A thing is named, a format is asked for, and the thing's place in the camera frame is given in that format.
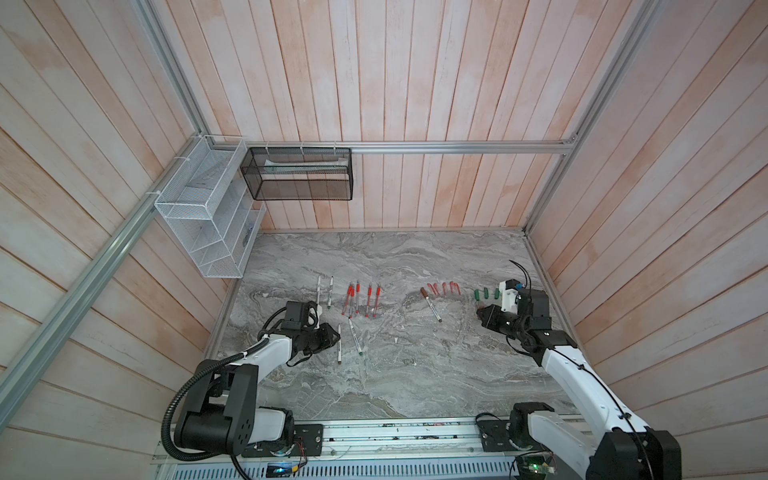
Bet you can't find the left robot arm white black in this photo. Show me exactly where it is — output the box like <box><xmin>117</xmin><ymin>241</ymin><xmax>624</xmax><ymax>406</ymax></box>
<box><xmin>160</xmin><ymin>301</ymin><xmax>341</xmax><ymax>461</ymax></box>

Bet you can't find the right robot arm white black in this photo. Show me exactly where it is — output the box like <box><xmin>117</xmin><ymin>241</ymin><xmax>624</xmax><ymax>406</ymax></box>
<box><xmin>477</xmin><ymin>280</ymin><xmax>682</xmax><ymax>479</ymax></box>

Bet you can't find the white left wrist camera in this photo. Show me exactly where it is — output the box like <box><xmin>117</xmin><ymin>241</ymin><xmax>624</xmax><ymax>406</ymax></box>
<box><xmin>306</xmin><ymin>301</ymin><xmax>319</xmax><ymax>329</ymax></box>

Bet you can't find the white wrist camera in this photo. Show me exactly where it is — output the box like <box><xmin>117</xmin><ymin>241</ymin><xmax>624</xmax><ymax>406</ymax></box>
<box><xmin>498</xmin><ymin>279</ymin><xmax>532</xmax><ymax>315</ymax></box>
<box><xmin>306</xmin><ymin>301</ymin><xmax>319</xmax><ymax>329</ymax></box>

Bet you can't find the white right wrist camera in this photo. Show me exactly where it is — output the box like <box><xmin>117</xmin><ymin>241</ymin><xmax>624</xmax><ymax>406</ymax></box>
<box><xmin>498</xmin><ymin>279</ymin><xmax>532</xmax><ymax>315</ymax></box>

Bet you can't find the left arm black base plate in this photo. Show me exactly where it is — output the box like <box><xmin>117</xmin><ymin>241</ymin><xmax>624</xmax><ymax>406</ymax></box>
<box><xmin>241</xmin><ymin>423</ymin><xmax>324</xmax><ymax>459</ymax></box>

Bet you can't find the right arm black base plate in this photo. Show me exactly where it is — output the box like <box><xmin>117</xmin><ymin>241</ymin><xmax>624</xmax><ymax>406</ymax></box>
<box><xmin>476</xmin><ymin>417</ymin><xmax>519</xmax><ymax>453</ymax></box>

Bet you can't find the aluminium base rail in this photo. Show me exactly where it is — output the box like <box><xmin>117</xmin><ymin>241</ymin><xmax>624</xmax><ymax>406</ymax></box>
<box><xmin>152</xmin><ymin>415</ymin><xmax>590</xmax><ymax>479</ymax></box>

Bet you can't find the black mesh wall basket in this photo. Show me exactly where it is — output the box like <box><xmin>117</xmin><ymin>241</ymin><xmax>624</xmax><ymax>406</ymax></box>
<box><xmin>240</xmin><ymin>146</ymin><xmax>354</xmax><ymax>201</ymax></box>

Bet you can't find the white mesh wall shelf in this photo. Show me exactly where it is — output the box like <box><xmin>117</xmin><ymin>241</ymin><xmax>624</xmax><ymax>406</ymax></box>
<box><xmin>155</xmin><ymin>135</ymin><xmax>266</xmax><ymax>279</ymax></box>

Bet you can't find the horizontal aluminium wall rail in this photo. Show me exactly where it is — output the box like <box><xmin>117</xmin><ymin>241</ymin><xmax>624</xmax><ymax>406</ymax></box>
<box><xmin>216</xmin><ymin>137</ymin><xmax>575</xmax><ymax>155</ymax></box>

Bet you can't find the left aluminium wall rail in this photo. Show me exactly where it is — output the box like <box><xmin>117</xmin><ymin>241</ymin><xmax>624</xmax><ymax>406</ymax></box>
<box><xmin>1</xmin><ymin>133</ymin><xmax>203</xmax><ymax>429</ymax></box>

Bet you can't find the right aluminium wall rail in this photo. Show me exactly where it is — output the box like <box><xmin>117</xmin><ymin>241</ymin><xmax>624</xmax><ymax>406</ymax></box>
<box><xmin>522</xmin><ymin>1</ymin><xmax>668</xmax><ymax>238</ymax></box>

